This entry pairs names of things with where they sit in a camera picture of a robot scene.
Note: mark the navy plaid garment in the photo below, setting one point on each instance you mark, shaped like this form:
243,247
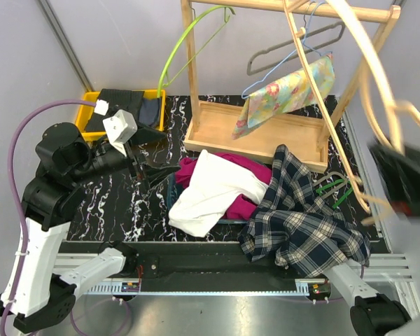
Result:
297,227

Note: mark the magenta pleated skirt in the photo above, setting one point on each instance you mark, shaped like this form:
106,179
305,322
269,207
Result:
242,207

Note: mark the yellow plastic tray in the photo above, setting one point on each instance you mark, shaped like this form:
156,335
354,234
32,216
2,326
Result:
85,113

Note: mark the pastel patterned garment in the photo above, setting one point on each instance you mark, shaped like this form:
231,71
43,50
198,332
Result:
285,95

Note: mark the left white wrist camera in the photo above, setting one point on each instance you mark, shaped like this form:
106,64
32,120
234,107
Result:
118,123

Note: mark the wooden clothes rack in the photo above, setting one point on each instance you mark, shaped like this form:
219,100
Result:
306,137

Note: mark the green velvet hanger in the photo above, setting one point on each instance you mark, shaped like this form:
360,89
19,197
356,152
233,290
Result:
339,190

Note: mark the white garment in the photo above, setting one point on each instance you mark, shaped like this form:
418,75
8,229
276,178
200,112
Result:
214,185

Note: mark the black folded cloth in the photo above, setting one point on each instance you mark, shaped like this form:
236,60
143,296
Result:
144,110

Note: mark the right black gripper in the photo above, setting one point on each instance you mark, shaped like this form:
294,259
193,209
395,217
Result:
409,176

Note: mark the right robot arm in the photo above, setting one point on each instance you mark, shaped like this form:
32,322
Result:
371,312

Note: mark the blue wire hanger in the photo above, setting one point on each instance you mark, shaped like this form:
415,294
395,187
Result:
272,67

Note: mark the blue transparent basket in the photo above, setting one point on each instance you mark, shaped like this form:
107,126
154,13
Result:
174,190

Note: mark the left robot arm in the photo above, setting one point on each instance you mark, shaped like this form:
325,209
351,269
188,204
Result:
37,297

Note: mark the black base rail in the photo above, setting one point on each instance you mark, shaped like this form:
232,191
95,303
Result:
201,268

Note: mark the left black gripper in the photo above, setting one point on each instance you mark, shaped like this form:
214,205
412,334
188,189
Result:
155,173

